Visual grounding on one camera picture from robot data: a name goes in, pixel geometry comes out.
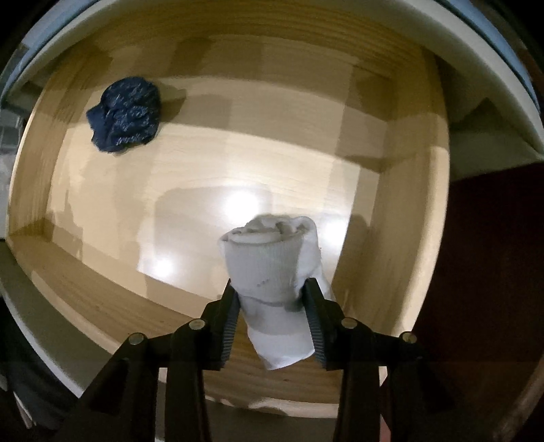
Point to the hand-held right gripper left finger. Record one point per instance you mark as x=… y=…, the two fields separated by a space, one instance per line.
x=229 y=327

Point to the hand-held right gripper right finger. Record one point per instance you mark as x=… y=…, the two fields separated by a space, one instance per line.
x=316 y=327

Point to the grey towel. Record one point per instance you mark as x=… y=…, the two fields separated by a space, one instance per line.
x=272 y=267

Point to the wooden drawer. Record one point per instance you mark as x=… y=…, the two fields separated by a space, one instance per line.
x=255 y=170

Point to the navy printed underwear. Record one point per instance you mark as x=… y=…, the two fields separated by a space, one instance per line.
x=123 y=114

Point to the white bed frame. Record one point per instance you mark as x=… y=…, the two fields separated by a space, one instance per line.
x=488 y=72

